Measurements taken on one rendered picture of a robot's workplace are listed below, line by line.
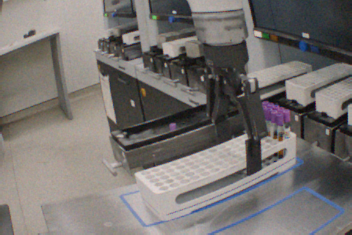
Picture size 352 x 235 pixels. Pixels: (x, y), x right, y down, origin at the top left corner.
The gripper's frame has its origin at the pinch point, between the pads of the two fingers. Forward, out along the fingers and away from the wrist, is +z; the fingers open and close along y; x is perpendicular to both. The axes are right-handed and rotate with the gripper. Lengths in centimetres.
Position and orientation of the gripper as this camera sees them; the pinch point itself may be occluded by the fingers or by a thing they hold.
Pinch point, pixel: (238, 153)
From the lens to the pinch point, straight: 81.6
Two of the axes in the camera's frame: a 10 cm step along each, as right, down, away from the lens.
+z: 1.6, 9.4, 3.1
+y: 4.3, 2.1, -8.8
